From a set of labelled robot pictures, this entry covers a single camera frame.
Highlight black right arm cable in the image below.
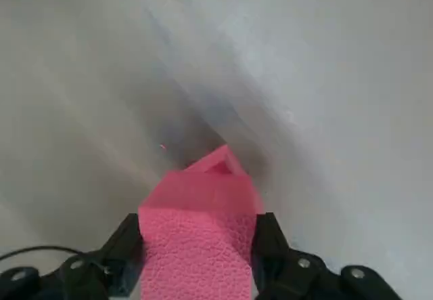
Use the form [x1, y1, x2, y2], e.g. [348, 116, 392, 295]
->
[0, 244, 109, 276]

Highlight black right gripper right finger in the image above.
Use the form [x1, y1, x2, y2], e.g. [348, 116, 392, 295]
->
[252, 211, 403, 300]

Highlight red foam block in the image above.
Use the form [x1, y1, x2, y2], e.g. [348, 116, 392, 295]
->
[137, 170, 263, 300]
[184, 144, 253, 179]

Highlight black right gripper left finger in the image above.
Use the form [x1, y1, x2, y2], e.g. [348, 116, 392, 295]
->
[0, 213, 145, 300]

